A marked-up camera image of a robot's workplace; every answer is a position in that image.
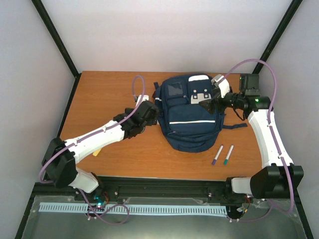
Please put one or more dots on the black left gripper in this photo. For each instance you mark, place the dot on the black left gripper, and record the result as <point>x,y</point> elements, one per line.
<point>154,120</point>

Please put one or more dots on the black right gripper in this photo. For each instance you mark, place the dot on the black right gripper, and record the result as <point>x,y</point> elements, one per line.
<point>212,105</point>

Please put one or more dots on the navy blue student backpack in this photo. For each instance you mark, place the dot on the navy blue student backpack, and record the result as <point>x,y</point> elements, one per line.
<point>186,125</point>

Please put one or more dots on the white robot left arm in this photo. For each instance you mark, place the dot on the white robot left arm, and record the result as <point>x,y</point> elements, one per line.
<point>62,156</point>

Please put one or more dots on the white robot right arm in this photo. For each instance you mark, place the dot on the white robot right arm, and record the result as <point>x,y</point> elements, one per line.
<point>279,176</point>

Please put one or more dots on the purple capped white marker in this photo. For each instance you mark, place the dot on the purple capped white marker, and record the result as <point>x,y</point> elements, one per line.
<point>217,155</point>

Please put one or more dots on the yellow highlighter pen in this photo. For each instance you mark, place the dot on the yellow highlighter pen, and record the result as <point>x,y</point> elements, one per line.
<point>96,152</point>

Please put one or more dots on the green capped white marker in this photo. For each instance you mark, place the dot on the green capped white marker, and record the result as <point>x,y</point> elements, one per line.
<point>228,154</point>

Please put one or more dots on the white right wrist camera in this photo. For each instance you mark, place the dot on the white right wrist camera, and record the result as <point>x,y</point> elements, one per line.
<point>220,86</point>

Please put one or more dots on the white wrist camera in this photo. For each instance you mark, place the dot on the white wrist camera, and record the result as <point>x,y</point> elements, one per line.
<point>141,98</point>
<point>220,86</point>

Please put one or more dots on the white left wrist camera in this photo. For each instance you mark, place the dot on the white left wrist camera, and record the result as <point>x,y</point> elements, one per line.
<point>141,98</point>

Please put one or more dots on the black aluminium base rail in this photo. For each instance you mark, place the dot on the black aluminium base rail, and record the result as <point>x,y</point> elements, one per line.
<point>116,189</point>

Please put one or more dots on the light blue slotted cable duct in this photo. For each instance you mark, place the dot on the light blue slotted cable duct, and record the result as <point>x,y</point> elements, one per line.
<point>137,210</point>

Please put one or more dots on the black frame post right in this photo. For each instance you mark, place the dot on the black frame post right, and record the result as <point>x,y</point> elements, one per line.
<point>283,24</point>

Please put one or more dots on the black frame post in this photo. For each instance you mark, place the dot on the black frame post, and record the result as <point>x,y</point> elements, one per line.
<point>283,24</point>
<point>46,19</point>

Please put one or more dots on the black frame post left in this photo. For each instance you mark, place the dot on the black frame post left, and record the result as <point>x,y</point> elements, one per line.
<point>46,19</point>

